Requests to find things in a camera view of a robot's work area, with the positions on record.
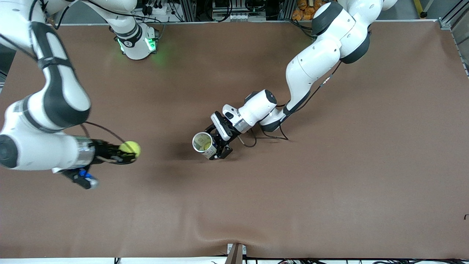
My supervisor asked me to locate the white blue tennis ball can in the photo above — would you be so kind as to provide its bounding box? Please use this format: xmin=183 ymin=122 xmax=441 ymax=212
xmin=192 ymin=132 xmax=219 ymax=160

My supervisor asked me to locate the brown table mat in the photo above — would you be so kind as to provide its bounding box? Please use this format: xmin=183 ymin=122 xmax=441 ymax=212
xmin=0 ymin=20 xmax=469 ymax=259

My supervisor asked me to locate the white connector block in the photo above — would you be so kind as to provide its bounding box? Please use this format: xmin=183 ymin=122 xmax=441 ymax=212
xmin=228 ymin=12 xmax=267 ymax=22

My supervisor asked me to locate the aluminium upright profile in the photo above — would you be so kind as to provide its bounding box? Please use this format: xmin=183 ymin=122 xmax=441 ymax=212
xmin=278 ymin=0 xmax=296 ymax=21
xmin=179 ymin=0 xmax=197 ymax=22

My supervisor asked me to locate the white power strip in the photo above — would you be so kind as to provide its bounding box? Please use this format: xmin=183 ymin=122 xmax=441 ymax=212
xmin=141 ymin=3 xmax=170 ymax=16

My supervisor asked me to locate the pile of orange objects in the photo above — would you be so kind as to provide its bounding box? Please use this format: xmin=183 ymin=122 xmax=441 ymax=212
xmin=291 ymin=0 xmax=319 ymax=21

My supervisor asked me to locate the yellow black object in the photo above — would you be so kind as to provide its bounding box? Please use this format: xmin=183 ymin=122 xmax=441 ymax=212
xmin=413 ymin=0 xmax=429 ymax=18

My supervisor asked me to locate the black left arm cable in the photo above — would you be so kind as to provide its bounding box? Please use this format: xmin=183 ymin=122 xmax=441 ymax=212
xmin=238 ymin=60 xmax=343 ymax=148

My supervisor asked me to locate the camera mount post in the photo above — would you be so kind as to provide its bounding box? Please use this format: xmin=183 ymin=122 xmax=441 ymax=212
xmin=225 ymin=243 xmax=247 ymax=264

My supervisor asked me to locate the aluminium frame profile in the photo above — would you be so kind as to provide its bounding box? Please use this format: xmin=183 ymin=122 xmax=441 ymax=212
xmin=438 ymin=0 xmax=469 ymax=78

